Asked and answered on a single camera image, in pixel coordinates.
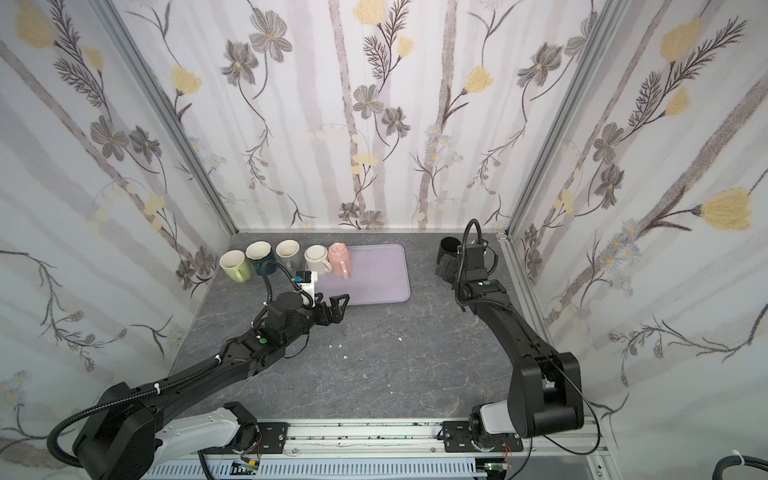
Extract pink ceramic mug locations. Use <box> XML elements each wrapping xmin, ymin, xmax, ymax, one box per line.
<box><xmin>328</xmin><ymin>242</ymin><xmax>352</xmax><ymax>279</ymax></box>

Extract white ceramic mug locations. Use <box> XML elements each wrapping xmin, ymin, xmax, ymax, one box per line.
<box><xmin>304</xmin><ymin>245</ymin><xmax>333</xmax><ymax>276</ymax></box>

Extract grey ceramic mug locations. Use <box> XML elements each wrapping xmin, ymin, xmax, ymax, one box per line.
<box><xmin>275</xmin><ymin>239</ymin><xmax>303</xmax><ymax>272</ymax></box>

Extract dark green ceramic mug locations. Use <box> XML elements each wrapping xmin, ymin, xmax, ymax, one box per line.
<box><xmin>245</xmin><ymin>240</ymin><xmax>277</xmax><ymax>276</ymax></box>

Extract light green ceramic mug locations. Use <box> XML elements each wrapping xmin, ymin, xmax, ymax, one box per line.
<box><xmin>219</xmin><ymin>250</ymin><xmax>253</xmax><ymax>284</ymax></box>

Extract black ceramic mug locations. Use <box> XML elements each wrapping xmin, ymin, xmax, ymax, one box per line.
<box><xmin>436</xmin><ymin>236</ymin><xmax>461</xmax><ymax>263</ymax></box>

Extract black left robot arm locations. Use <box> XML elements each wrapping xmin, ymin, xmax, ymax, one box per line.
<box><xmin>47</xmin><ymin>291</ymin><xmax>350</xmax><ymax>479</ymax></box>

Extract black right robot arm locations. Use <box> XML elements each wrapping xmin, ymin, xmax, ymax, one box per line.
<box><xmin>436</xmin><ymin>237</ymin><xmax>585</xmax><ymax>438</ymax></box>

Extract lilac plastic tray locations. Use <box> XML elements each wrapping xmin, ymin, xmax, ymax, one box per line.
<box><xmin>316</xmin><ymin>244</ymin><xmax>411</xmax><ymax>306</ymax></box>

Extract black corrugated right cable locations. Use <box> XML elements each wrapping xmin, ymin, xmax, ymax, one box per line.
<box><xmin>454</xmin><ymin>218</ymin><xmax>486</xmax><ymax>301</ymax></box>

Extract black corrugated cable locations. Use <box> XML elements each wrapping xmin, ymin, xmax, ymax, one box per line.
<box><xmin>454</xmin><ymin>218</ymin><xmax>486</xmax><ymax>301</ymax></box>
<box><xmin>46</xmin><ymin>260</ymin><xmax>313</xmax><ymax>469</ymax></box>

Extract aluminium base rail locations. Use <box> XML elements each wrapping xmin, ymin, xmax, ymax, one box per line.
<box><xmin>143</xmin><ymin>416</ymin><xmax>619</xmax><ymax>479</ymax></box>

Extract black corrugated left cable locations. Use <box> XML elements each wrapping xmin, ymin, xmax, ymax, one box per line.
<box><xmin>46</xmin><ymin>260</ymin><xmax>313</xmax><ymax>469</ymax></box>

